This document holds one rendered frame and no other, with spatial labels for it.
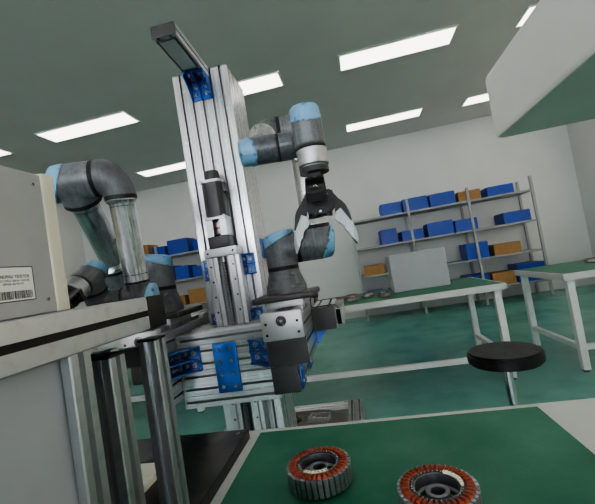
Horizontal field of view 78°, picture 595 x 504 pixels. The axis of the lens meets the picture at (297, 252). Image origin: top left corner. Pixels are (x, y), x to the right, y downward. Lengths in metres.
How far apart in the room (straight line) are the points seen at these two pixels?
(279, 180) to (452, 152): 3.31
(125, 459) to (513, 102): 0.52
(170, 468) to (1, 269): 0.35
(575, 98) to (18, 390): 0.44
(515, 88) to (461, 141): 7.56
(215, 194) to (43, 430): 1.20
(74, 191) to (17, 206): 0.70
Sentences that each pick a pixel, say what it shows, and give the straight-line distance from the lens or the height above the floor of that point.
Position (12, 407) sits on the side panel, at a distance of 0.42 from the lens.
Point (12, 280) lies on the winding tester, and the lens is 0.60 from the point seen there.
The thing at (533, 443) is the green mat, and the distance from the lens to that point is 0.84.
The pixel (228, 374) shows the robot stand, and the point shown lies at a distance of 1.42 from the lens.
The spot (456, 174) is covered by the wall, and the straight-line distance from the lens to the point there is 7.59.
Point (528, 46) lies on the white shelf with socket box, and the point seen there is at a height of 1.19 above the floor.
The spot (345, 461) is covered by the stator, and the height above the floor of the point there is 0.79.
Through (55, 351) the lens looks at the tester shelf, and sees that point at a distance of 0.43.
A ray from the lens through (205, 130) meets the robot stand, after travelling 1.70.
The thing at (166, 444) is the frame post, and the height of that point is 0.90.
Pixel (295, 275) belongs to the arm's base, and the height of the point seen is 1.10.
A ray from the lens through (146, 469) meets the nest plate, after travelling 0.89.
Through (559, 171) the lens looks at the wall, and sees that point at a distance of 8.17.
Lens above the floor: 1.12
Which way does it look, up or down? 3 degrees up
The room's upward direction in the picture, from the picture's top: 9 degrees counter-clockwise
